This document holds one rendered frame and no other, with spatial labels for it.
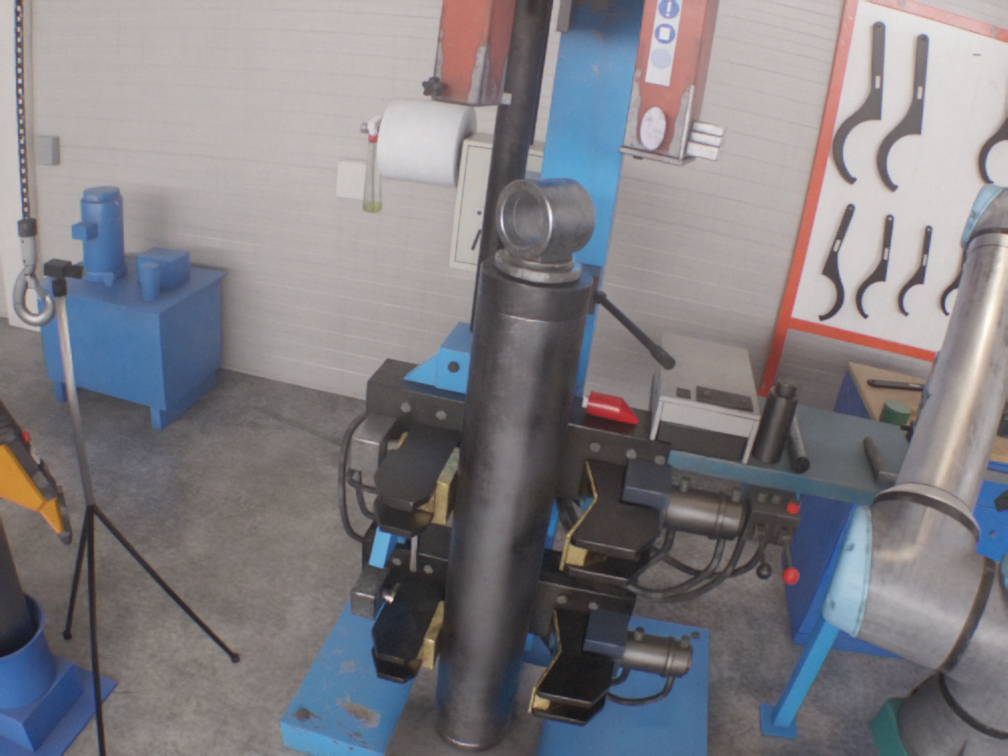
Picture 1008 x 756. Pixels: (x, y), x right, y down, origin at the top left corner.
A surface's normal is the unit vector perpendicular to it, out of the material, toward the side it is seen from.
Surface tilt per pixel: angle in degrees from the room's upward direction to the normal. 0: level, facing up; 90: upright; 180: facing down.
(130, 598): 0
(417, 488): 0
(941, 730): 70
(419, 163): 109
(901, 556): 37
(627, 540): 0
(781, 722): 90
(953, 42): 90
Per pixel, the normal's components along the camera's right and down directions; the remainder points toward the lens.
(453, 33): -0.41, 0.36
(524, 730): 0.13, -0.89
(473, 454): -0.72, 0.22
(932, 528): -0.17, -0.44
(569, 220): 0.68, 0.18
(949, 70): -0.19, 0.41
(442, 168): -0.22, 0.76
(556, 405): 0.63, 0.41
